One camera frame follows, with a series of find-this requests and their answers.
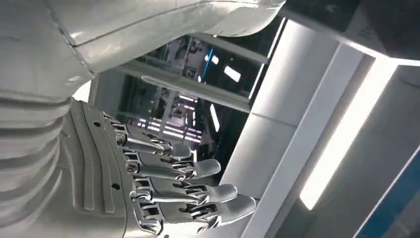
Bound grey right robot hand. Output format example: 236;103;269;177
49;100;257;238

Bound white robot body shell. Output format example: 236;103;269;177
0;0;287;99

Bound ceiling light strip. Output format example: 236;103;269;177
299;58;399;211

